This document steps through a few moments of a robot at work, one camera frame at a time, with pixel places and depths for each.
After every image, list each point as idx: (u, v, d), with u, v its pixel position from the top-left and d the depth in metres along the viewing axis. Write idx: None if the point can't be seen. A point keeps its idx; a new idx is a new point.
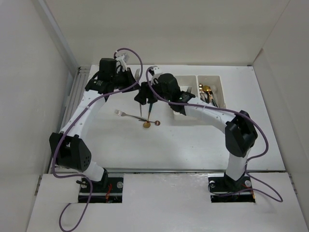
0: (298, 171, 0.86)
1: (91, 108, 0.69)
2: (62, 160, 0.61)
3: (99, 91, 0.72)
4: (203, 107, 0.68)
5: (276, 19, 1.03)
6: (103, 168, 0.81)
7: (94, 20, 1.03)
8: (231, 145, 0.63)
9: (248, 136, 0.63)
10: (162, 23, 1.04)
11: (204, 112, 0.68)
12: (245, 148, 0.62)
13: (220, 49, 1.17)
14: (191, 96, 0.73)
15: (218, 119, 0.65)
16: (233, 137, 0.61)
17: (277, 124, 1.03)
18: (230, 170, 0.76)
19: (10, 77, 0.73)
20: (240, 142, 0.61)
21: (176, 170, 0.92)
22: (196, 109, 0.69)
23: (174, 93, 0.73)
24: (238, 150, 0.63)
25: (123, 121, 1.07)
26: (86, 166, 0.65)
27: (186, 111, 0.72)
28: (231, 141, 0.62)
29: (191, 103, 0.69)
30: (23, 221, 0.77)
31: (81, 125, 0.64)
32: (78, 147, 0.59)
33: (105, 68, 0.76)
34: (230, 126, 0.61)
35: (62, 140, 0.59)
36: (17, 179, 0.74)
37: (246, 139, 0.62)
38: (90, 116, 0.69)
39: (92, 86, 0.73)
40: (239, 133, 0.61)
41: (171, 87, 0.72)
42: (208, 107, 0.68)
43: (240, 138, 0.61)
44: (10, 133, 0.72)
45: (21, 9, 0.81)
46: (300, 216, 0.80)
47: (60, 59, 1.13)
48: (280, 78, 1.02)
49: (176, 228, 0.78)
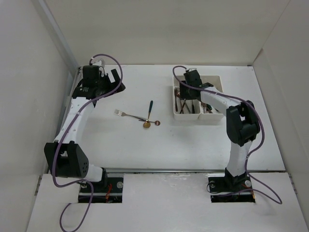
0: (299, 171, 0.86)
1: (81, 113, 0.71)
2: (61, 169, 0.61)
3: (87, 96, 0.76)
4: (215, 93, 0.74)
5: (277, 20, 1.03)
6: (102, 168, 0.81)
7: (93, 20, 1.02)
8: (230, 129, 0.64)
9: (249, 125, 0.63)
10: (163, 23, 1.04)
11: (214, 97, 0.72)
12: (243, 136, 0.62)
13: (221, 49, 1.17)
14: (210, 85, 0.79)
15: (224, 103, 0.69)
16: (232, 120, 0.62)
17: (277, 124, 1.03)
18: (231, 164, 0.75)
19: (9, 77, 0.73)
20: (237, 127, 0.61)
21: (176, 170, 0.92)
22: (209, 95, 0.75)
23: (197, 83, 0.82)
24: (234, 134, 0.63)
25: (123, 121, 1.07)
26: (84, 172, 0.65)
27: (202, 97, 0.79)
28: (230, 125, 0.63)
29: (206, 89, 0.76)
30: (23, 221, 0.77)
31: (75, 131, 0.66)
32: (76, 152, 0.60)
33: (88, 75, 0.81)
34: (231, 109, 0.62)
35: (59, 148, 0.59)
36: (17, 180, 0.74)
37: (245, 127, 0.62)
38: (82, 122, 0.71)
39: (79, 94, 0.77)
40: (238, 118, 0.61)
41: (192, 78, 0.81)
42: (219, 94, 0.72)
43: (239, 123, 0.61)
44: (10, 133, 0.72)
45: (20, 8, 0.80)
46: (300, 216, 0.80)
47: (60, 59, 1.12)
48: (280, 78, 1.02)
49: (176, 228, 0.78)
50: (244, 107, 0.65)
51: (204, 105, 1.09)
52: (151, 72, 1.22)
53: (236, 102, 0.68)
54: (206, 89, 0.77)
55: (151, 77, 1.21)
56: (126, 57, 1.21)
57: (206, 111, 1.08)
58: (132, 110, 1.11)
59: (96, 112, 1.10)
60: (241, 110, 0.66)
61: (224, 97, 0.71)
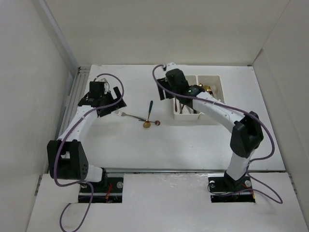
0: (299, 171, 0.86)
1: (86, 118, 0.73)
2: (62, 169, 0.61)
3: (92, 105, 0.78)
4: (211, 103, 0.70)
5: (277, 19, 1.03)
6: (102, 168, 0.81)
7: (93, 20, 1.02)
8: (236, 144, 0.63)
9: (255, 137, 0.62)
10: (163, 23, 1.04)
11: (213, 108, 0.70)
12: (250, 150, 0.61)
13: (221, 49, 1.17)
14: (200, 90, 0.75)
15: (227, 117, 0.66)
16: (239, 137, 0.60)
17: (276, 124, 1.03)
18: (233, 169, 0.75)
19: (10, 77, 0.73)
20: (245, 143, 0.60)
21: (175, 170, 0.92)
22: (205, 104, 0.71)
23: (183, 86, 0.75)
24: (242, 149, 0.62)
25: (123, 121, 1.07)
26: (84, 175, 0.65)
27: (193, 105, 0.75)
28: (236, 140, 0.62)
29: (200, 97, 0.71)
30: (23, 221, 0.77)
31: (78, 132, 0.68)
32: (77, 152, 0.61)
33: (94, 89, 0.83)
34: (238, 126, 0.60)
35: (61, 146, 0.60)
36: (17, 179, 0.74)
37: (252, 140, 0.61)
38: (85, 125, 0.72)
39: (85, 103, 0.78)
40: (245, 134, 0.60)
41: (178, 80, 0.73)
42: (217, 104, 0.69)
43: (246, 139, 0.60)
44: (10, 133, 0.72)
45: (20, 8, 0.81)
46: (300, 216, 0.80)
47: (59, 59, 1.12)
48: (280, 78, 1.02)
49: (176, 228, 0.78)
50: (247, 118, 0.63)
51: None
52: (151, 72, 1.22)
53: (239, 114, 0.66)
54: (199, 97, 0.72)
55: (150, 77, 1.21)
56: (126, 57, 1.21)
57: None
58: (132, 110, 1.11)
59: None
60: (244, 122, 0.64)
61: (224, 108, 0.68)
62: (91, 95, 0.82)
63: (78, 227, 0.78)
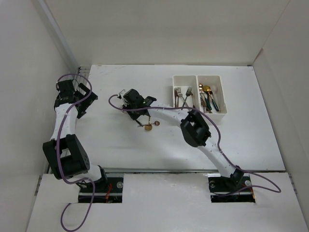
0: (299, 171, 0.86)
1: (69, 114, 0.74)
2: (66, 166, 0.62)
3: (69, 102, 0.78)
4: (162, 108, 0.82)
5: (277, 19, 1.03)
6: (99, 166, 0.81)
7: (93, 20, 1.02)
8: (188, 138, 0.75)
9: (201, 129, 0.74)
10: (162, 23, 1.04)
11: (164, 112, 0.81)
12: (199, 140, 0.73)
13: (220, 49, 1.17)
14: (153, 99, 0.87)
15: (175, 117, 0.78)
16: (187, 132, 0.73)
17: (276, 124, 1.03)
18: (219, 169, 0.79)
19: (9, 76, 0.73)
20: (193, 135, 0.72)
21: (175, 170, 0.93)
22: (158, 111, 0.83)
23: (139, 100, 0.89)
24: (193, 142, 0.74)
25: (123, 121, 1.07)
26: (88, 165, 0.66)
27: (149, 113, 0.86)
28: (187, 136, 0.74)
29: (152, 106, 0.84)
30: (23, 221, 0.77)
31: (68, 127, 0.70)
32: (76, 141, 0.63)
33: (64, 87, 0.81)
34: (184, 123, 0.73)
35: (58, 143, 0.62)
36: (17, 179, 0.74)
37: (199, 132, 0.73)
38: (72, 121, 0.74)
39: (61, 102, 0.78)
40: (191, 129, 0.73)
41: (132, 97, 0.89)
42: (166, 108, 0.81)
43: (193, 132, 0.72)
44: (10, 133, 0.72)
45: (20, 8, 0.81)
46: (300, 216, 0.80)
47: (59, 59, 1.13)
48: (280, 78, 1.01)
49: (176, 228, 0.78)
50: (192, 115, 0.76)
51: (204, 105, 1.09)
52: (151, 72, 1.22)
53: (184, 114, 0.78)
54: (152, 106, 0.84)
55: (151, 77, 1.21)
56: (125, 58, 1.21)
57: (206, 111, 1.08)
58: None
59: (96, 112, 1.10)
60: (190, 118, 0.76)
61: (172, 110, 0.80)
62: (63, 94, 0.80)
63: (79, 226, 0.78)
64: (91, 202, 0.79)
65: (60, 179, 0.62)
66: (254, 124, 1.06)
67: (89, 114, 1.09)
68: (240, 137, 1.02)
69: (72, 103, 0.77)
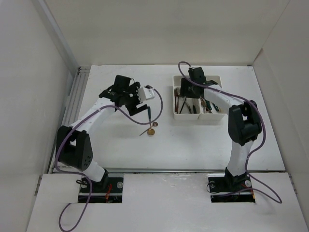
0: (299, 171, 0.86)
1: (102, 111, 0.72)
2: (65, 155, 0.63)
3: (111, 99, 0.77)
4: (218, 91, 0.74)
5: (277, 19, 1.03)
6: (103, 169, 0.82)
7: (93, 20, 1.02)
8: (232, 129, 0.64)
9: (251, 125, 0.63)
10: (162, 23, 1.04)
11: (218, 95, 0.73)
12: (244, 136, 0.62)
13: (221, 49, 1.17)
14: (214, 83, 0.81)
15: (228, 102, 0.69)
16: (233, 120, 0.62)
17: (276, 124, 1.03)
18: (232, 165, 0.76)
19: (9, 76, 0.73)
20: (239, 127, 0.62)
21: (175, 170, 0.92)
22: (213, 93, 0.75)
23: (201, 80, 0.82)
24: (236, 135, 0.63)
25: (123, 121, 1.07)
26: (85, 166, 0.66)
27: (205, 94, 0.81)
28: (231, 125, 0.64)
29: (210, 87, 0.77)
30: (23, 221, 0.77)
31: (90, 123, 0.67)
32: (85, 143, 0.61)
33: (119, 82, 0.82)
34: (233, 108, 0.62)
35: (70, 134, 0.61)
36: (17, 179, 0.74)
37: (247, 127, 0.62)
38: (99, 119, 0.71)
39: (105, 94, 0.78)
40: (240, 118, 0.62)
41: (197, 74, 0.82)
42: (223, 92, 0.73)
43: (241, 123, 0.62)
44: (10, 133, 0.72)
45: (20, 9, 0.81)
46: (300, 216, 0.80)
47: (59, 59, 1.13)
48: (280, 78, 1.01)
49: (176, 228, 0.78)
50: (247, 107, 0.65)
51: (204, 105, 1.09)
52: (151, 72, 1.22)
53: (240, 101, 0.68)
54: (210, 87, 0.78)
55: (151, 77, 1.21)
56: (126, 57, 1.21)
57: (206, 111, 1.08)
58: None
59: None
60: (244, 109, 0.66)
61: (228, 95, 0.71)
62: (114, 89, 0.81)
63: (76, 225, 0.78)
64: (87, 201, 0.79)
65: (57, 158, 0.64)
66: None
67: None
68: None
69: (115, 105, 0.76)
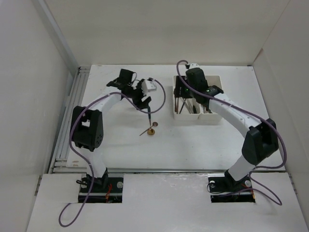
0: (299, 171, 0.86)
1: (111, 96, 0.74)
2: (78, 133, 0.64)
3: (119, 87, 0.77)
4: (229, 105, 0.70)
5: (277, 19, 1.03)
6: (105, 167, 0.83)
7: (93, 20, 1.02)
8: (248, 150, 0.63)
9: (268, 145, 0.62)
10: (162, 23, 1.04)
11: (230, 111, 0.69)
12: (261, 157, 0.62)
13: (221, 49, 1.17)
14: (219, 91, 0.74)
15: (242, 121, 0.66)
16: (252, 143, 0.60)
17: (276, 124, 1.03)
18: (237, 169, 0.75)
19: (9, 76, 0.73)
20: (258, 150, 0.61)
21: (175, 170, 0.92)
22: (222, 106, 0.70)
23: (202, 85, 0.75)
24: (253, 156, 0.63)
25: (123, 121, 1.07)
26: (98, 144, 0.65)
27: (210, 105, 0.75)
28: (248, 146, 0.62)
29: (217, 98, 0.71)
30: (23, 221, 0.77)
31: (102, 105, 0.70)
32: (98, 119, 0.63)
33: (124, 75, 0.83)
34: (252, 132, 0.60)
35: (84, 111, 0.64)
36: (17, 179, 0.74)
37: (264, 148, 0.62)
38: (109, 103, 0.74)
39: (113, 84, 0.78)
40: (259, 141, 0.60)
41: (198, 79, 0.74)
42: (234, 107, 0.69)
43: (259, 146, 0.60)
44: (10, 133, 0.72)
45: (20, 9, 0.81)
46: (300, 216, 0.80)
47: (59, 59, 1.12)
48: (280, 78, 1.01)
49: (176, 228, 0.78)
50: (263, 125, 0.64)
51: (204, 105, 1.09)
52: (151, 72, 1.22)
53: (255, 120, 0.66)
54: (216, 97, 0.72)
55: (151, 77, 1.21)
56: (126, 57, 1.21)
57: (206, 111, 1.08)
58: (132, 110, 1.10)
59: None
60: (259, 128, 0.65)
61: (240, 111, 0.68)
62: (119, 80, 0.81)
63: (74, 220, 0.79)
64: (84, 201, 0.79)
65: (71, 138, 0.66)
66: None
67: None
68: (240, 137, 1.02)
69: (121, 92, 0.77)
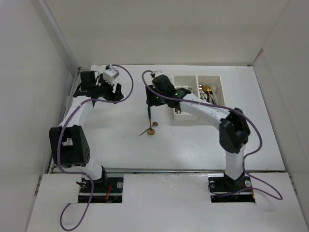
0: (299, 171, 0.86)
1: (83, 106, 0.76)
2: (64, 155, 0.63)
3: (86, 94, 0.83)
4: (198, 103, 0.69)
5: (277, 19, 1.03)
6: (102, 166, 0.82)
7: (93, 20, 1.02)
8: (226, 142, 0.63)
9: (242, 132, 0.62)
10: (162, 23, 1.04)
11: (200, 108, 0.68)
12: (239, 145, 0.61)
13: (221, 49, 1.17)
14: (187, 92, 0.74)
15: (213, 115, 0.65)
16: (227, 134, 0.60)
17: (276, 124, 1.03)
18: (230, 169, 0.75)
19: (9, 76, 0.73)
20: (233, 139, 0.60)
21: (175, 170, 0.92)
22: (191, 106, 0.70)
23: (170, 90, 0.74)
24: (232, 147, 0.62)
25: (123, 121, 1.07)
26: (87, 158, 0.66)
27: (181, 108, 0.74)
28: (225, 138, 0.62)
29: (187, 99, 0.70)
30: (23, 221, 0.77)
31: (77, 118, 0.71)
32: (79, 134, 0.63)
33: (85, 79, 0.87)
34: (224, 123, 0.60)
35: (63, 131, 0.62)
36: (17, 179, 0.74)
37: (240, 136, 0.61)
38: (82, 113, 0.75)
39: (79, 94, 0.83)
40: (232, 131, 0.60)
41: (164, 85, 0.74)
42: (203, 103, 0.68)
43: (234, 135, 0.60)
44: (10, 133, 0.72)
45: (20, 9, 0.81)
46: (300, 216, 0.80)
47: (59, 59, 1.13)
48: (280, 78, 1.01)
49: (176, 228, 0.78)
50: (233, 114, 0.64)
51: None
52: (151, 72, 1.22)
53: (224, 111, 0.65)
54: (185, 98, 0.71)
55: (151, 77, 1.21)
56: (126, 58, 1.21)
57: None
58: (132, 110, 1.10)
59: (96, 112, 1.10)
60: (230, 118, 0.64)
61: (209, 107, 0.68)
62: (83, 86, 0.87)
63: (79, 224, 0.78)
64: (88, 202, 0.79)
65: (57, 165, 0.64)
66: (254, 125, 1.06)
67: (89, 114, 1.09)
68: None
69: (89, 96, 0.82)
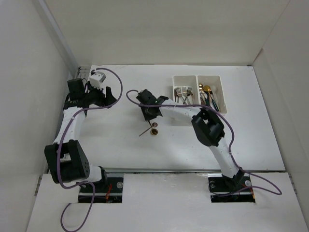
0: (299, 171, 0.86)
1: (76, 118, 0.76)
2: (64, 172, 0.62)
3: (78, 105, 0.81)
4: (173, 106, 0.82)
5: (277, 19, 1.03)
6: (100, 167, 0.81)
7: (93, 20, 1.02)
8: (201, 137, 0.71)
9: (215, 126, 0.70)
10: (162, 23, 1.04)
11: (175, 110, 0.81)
12: (213, 138, 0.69)
13: (221, 48, 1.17)
14: (165, 98, 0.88)
15: (186, 114, 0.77)
16: (200, 128, 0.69)
17: (276, 124, 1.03)
18: (223, 167, 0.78)
19: (9, 76, 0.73)
20: (206, 133, 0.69)
21: (176, 170, 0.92)
22: (169, 108, 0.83)
23: (151, 100, 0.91)
24: (207, 140, 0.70)
25: (123, 121, 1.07)
26: (87, 172, 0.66)
27: (162, 112, 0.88)
28: (199, 133, 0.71)
29: (164, 104, 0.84)
30: (23, 221, 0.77)
31: (72, 132, 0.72)
32: (77, 149, 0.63)
33: (74, 88, 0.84)
34: (195, 120, 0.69)
35: (60, 148, 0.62)
36: (17, 179, 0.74)
37: (213, 130, 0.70)
38: (77, 125, 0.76)
39: (70, 105, 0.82)
40: (204, 125, 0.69)
41: (146, 97, 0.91)
42: (178, 106, 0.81)
43: (205, 129, 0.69)
44: (10, 133, 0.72)
45: (19, 9, 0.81)
46: (300, 216, 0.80)
47: (59, 59, 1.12)
48: (280, 78, 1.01)
49: (176, 228, 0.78)
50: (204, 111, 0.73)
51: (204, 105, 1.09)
52: (151, 72, 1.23)
53: (196, 109, 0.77)
54: (164, 104, 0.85)
55: (151, 77, 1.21)
56: (125, 57, 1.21)
57: None
58: (131, 110, 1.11)
59: (96, 112, 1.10)
60: (202, 115, 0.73)
61: (183, 107, 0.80)
62: (73, 96, 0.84)
63: (81, 225, 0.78)
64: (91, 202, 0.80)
65: (58, 182, 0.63)
66: (254, 125, 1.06)
67: (89, 114, 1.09)
68: (240, 137, 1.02)
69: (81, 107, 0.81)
